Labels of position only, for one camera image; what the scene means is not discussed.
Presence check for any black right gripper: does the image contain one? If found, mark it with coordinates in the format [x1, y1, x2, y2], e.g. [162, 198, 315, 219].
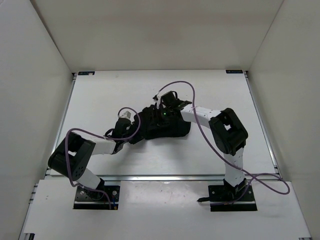
[147, 107, 173, 132]

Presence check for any black pleated skirt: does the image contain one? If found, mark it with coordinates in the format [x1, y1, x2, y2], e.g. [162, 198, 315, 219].
[132, 105, 191, 140]

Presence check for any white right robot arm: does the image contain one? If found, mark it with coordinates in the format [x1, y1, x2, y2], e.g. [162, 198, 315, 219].
[153, 91, 249, 200]

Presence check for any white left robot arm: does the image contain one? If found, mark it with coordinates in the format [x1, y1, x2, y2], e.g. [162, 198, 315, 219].
[48, 115, 142, 199]

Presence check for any dark right corner label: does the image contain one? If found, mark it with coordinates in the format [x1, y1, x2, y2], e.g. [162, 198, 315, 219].
[225, 69, 243, 74]

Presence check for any dark corner label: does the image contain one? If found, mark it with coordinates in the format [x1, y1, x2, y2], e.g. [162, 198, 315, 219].
[225, 69, 243, 74]
[77, 71, 95, 76]

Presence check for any dark left corner label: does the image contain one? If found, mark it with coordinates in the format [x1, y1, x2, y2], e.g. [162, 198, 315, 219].
[77, 71, 95, 76]

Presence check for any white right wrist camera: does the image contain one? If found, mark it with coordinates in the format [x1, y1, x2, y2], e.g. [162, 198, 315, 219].
[152, 92, 162, 109]

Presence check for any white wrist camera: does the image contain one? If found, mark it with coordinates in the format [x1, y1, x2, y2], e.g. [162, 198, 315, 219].
[118, 111, 132, 121]
[152, 92, 162, 109]

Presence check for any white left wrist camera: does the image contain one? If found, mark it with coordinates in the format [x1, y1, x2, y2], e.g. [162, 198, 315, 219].
[118, 111, 132, 121]

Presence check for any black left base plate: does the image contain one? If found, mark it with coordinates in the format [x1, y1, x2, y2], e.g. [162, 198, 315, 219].
[73, 182, 121, 211]

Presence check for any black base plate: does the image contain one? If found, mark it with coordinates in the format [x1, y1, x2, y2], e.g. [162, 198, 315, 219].
[197, 185, 258, 212]
[73, 182, 121, 211]

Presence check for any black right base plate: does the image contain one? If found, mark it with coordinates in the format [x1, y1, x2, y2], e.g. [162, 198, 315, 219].
[197, 185, 258, 212]

